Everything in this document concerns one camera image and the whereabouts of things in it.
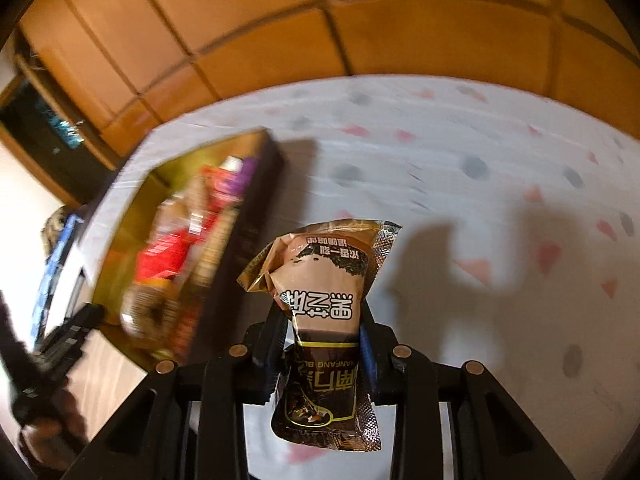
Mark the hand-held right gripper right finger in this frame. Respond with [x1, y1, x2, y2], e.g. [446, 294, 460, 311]
[357, 302, 576, 480]

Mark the blue flat box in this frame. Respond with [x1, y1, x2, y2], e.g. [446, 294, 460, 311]
[29, 214, 85, 343]

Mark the person's left hand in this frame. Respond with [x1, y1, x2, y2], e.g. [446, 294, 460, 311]
[19, 387, 88, 471]

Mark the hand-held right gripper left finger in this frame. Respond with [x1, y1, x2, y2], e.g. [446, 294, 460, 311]
[87, 305, 291, 480]

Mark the black tin box gold inside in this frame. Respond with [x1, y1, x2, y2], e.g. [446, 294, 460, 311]
[90, 129, 287, 367]

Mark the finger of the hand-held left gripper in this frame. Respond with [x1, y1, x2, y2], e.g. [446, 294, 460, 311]
[42, 304, 106, 362]

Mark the dark glass cabinet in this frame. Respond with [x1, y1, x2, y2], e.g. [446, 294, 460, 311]
[0, 74, 103, 173]

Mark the purple snack packet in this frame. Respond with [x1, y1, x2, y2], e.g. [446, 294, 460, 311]
[239, 156, 262, 197]

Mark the black gold tan sachet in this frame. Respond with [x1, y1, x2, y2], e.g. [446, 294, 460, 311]
[237, 218, 404, 454]

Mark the wooden wardrobe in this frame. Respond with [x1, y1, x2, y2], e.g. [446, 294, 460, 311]
[15, 0, 640, 160]

